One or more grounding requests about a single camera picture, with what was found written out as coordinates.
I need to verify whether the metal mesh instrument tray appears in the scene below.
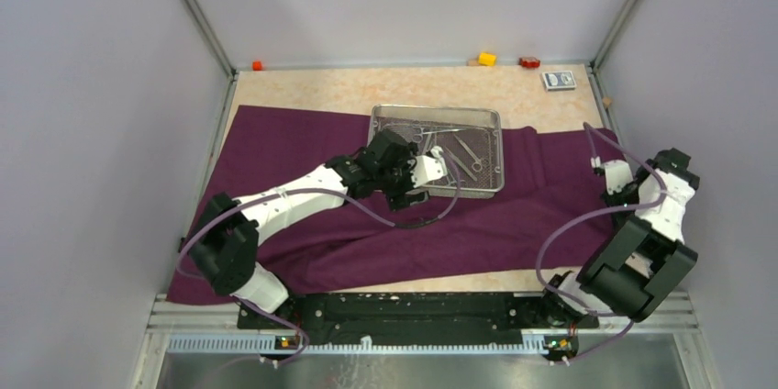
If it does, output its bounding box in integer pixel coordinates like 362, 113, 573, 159
368, 105, 505, 199

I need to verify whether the steel hemostat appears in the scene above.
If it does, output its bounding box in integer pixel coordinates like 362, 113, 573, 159
446, 148, 478, 182

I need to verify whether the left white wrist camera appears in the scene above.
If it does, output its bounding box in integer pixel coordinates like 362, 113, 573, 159
411, 146, 449, 188

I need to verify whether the steel forceps clamp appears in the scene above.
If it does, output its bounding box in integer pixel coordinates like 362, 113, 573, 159
411, 127, 462, 143

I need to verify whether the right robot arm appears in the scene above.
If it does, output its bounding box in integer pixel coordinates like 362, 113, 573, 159
538, 148, 700, 328

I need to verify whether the purple cloth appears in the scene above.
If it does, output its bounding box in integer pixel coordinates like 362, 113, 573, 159
206, 106, 619, 294

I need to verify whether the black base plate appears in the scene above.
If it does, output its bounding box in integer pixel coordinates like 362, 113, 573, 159
237, 292, 599, 346

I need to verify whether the yellow small block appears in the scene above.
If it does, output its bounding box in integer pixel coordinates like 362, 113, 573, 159
477, 51, 497, 67

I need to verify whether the red small block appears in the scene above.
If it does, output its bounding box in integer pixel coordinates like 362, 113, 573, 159
517, 56, 541, 69

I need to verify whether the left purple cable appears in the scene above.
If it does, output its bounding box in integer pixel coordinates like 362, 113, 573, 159
174, 151, 463, 369

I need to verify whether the purple cable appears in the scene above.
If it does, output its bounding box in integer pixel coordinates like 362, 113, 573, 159
174, 151, 463, 369
534, 122, 670, 366

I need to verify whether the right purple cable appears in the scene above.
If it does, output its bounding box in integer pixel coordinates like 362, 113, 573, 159
534, 122, 670, 366

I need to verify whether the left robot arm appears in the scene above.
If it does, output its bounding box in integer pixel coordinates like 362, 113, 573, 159
183, 130, 449, 328

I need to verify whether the blue playing card deck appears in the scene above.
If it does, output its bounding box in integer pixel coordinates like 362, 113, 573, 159
541, 71, 577, 92

